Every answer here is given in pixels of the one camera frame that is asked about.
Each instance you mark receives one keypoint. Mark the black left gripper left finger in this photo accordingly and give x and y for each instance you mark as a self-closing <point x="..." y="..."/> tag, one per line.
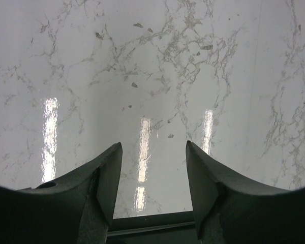
<point x="77" y="207"/>

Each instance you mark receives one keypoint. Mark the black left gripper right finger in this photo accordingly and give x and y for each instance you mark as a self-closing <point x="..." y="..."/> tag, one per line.
<point x="232" y="208"/>

